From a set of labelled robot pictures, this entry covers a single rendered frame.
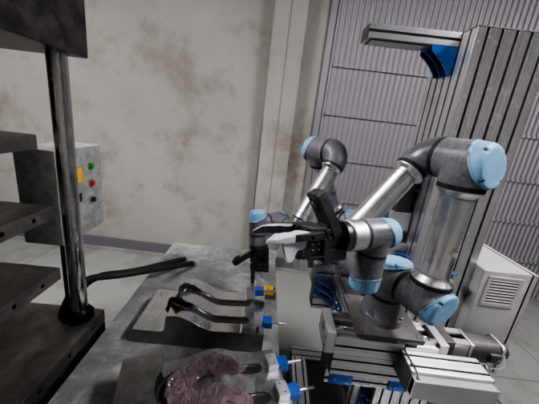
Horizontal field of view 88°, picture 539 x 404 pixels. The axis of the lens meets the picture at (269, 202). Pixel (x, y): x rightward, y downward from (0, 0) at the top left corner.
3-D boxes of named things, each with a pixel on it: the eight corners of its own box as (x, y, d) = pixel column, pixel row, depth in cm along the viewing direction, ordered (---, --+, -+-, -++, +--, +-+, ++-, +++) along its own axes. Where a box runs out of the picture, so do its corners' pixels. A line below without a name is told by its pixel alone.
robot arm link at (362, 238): (372, 223, 62) (347, 215, 69) (356, 224, 60) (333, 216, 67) (368, 255, 63) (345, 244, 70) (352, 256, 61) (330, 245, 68)
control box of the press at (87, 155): (118, 380, 175) (106, 145, 135) (88, 430, 146) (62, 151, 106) (83, 377, 174) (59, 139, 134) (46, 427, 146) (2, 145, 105)
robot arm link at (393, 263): (386, 280, 106) (394, 248, 103) (415, 301, 95) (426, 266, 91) (361, 284, 101) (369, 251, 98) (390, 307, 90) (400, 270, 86)
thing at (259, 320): (284, 325, 116) (285, 314, 114) (285, 333, 111) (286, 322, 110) (253, 321, 115) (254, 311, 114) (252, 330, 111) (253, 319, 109)
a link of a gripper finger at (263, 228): (252, 253, 59) (294, 253, 60) (253, 226, 58) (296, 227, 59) (251, 248, 62) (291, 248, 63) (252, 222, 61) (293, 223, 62)
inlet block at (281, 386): (309, 386, 94) (311, 373, 92) (315, 400, 89) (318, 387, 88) (272, 393, 90) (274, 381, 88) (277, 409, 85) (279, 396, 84)
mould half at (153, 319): (262, 309, 133) (265, 285, 130) (261, 353, 108) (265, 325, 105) (158, 300, 132) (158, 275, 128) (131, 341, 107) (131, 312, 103)
